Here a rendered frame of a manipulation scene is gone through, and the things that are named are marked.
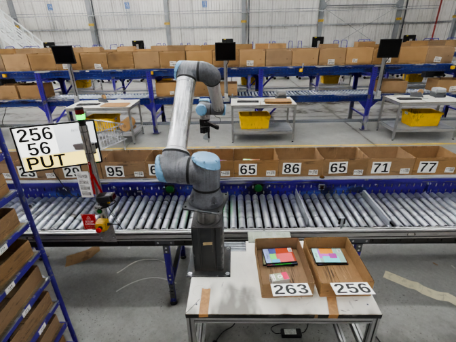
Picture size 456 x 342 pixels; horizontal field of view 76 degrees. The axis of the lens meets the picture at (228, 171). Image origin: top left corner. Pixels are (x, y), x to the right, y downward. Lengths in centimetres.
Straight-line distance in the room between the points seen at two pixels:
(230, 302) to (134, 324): 116
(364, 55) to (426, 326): 576
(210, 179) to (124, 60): 596
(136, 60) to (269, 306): 625
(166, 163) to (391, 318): 214
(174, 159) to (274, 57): 560
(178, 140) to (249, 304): 95
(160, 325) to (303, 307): 129
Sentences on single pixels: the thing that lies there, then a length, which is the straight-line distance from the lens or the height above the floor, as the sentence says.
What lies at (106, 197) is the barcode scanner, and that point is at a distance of 209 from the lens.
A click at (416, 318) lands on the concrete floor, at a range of 295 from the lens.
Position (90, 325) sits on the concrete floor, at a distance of 279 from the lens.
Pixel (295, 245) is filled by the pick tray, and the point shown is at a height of 78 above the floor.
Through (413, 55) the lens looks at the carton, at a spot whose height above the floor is 155.
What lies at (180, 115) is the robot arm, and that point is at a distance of 164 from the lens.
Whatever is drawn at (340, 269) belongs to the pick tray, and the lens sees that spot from 195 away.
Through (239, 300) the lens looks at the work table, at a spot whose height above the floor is 75.
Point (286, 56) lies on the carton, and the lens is 696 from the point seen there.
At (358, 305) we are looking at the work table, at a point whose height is 75.
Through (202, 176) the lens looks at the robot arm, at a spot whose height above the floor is 139.
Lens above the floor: 204
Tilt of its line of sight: 25 degrees down
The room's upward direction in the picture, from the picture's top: 1 degrees counter-clockwise
